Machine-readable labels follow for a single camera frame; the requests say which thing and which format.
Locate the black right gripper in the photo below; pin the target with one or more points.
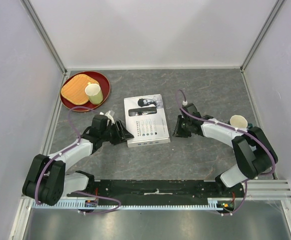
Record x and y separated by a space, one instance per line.
177 131

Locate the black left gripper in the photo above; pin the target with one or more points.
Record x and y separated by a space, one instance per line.
121 135

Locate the white cardboard clipper box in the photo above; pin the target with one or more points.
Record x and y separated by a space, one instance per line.
148 129

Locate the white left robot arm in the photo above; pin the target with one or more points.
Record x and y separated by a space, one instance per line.
46 181

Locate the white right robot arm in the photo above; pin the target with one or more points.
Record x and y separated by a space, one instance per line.
253 152

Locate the light green cup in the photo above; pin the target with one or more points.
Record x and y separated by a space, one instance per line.
94 93

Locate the woven bamboo mat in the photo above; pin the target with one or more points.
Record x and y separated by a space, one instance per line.
74 89

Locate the red wooden bowl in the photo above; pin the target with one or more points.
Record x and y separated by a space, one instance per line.
105 87

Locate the green ceramic mug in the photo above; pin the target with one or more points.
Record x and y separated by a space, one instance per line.
238 121

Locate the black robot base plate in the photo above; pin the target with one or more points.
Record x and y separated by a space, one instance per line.
160 192

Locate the grey slotted cable duct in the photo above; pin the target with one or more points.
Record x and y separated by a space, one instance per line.
81 204

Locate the aluminium front frame rail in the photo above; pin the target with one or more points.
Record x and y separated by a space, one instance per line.
265 189

